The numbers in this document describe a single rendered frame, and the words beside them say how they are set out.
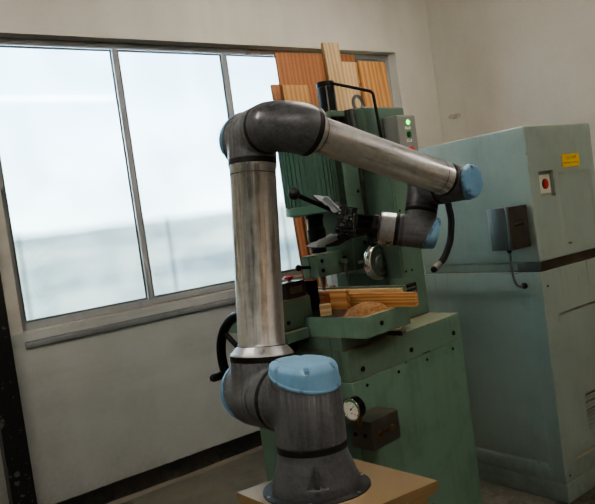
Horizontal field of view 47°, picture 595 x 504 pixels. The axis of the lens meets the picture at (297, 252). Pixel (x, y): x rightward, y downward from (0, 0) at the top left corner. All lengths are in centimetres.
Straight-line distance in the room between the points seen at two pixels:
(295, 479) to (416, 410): 83
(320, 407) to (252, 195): 50
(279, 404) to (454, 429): 105
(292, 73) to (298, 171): 185
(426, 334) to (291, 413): 90
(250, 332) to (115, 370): 180
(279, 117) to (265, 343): 51
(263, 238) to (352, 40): 289
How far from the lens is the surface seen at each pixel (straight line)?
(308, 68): 397
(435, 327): 226
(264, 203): 156
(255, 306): 155
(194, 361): 348
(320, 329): 198
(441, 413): 231
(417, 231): 189
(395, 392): 210
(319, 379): 140
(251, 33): 388
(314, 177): 208
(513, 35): 444
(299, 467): 144
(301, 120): 150
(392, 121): 228
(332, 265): 215
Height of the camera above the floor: 120
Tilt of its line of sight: 3 degrees down
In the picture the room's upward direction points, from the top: 8 degrees counter-clockwise
